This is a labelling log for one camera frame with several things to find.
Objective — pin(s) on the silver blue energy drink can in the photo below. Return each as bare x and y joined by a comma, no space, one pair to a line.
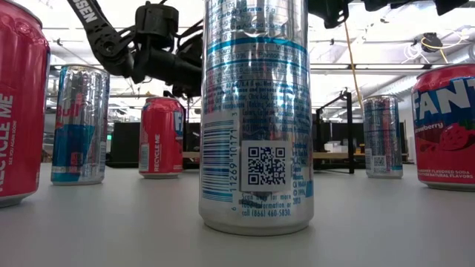
79,130
256,111

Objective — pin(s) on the long ceiling light strip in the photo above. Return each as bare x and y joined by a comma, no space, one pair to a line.
371,66

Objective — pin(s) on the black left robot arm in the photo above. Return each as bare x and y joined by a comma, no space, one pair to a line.
92,18

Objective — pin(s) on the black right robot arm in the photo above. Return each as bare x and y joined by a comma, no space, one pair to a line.
408,4

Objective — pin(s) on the black partition panel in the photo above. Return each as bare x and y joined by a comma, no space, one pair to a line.
337,131
124,142

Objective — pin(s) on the red soda can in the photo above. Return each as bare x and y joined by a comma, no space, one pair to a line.
159,141
443,130
22,111

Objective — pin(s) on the silver slim beverage can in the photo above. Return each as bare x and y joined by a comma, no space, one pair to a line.
382,137

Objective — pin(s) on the white boxes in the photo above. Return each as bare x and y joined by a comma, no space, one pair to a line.
335,147

